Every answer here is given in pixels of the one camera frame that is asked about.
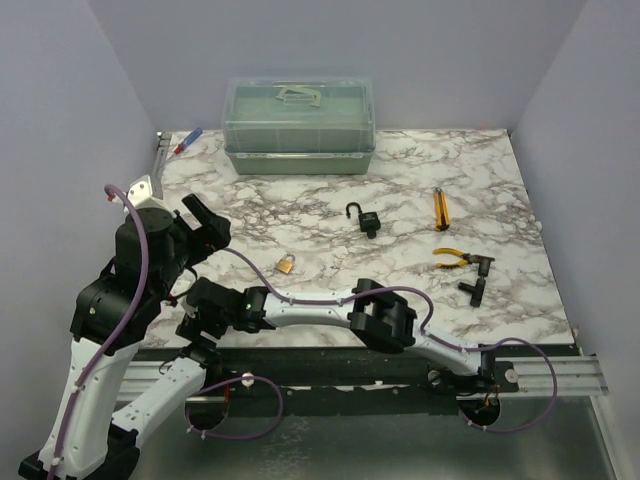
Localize black Kaijing padlock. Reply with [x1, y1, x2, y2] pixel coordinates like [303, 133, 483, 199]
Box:
[345, 202, 381, 239]

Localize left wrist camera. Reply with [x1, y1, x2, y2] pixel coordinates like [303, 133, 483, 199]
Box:
[126, 175, 168, 211]

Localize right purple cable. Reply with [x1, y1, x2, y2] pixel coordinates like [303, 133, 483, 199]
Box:
[219, 247, 559, 435]

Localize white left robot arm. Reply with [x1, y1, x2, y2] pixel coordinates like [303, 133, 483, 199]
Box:
[18, 194, 231, 479]

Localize green transparent toolbox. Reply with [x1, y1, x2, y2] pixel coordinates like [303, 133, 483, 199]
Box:
[222, 77, 376, 175]

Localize small brass padlock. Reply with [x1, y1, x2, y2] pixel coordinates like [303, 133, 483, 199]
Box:
[275, 253, 295, 275]

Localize black T-handle socket wrench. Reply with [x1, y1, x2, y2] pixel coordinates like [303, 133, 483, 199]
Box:
[457, 254, 495, 308]

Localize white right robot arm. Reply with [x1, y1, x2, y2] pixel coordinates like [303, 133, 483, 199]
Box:
[176, 278, 497, 394]

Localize yellow black pliers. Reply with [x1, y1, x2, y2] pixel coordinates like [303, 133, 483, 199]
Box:
[433, 248, 476, 269]

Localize aluminium frame rail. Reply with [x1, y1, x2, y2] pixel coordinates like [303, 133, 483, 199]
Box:
[54, 131, 171, 480]

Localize yellow utility knife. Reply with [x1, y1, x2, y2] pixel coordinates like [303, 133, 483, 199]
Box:
[434, 187, 450, 231]

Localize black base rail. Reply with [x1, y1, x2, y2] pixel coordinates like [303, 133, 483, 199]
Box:
[119, 344, 521, 417]

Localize red blue screwdriver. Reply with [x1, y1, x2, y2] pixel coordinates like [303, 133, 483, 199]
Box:
[173, 127, 203, 155]

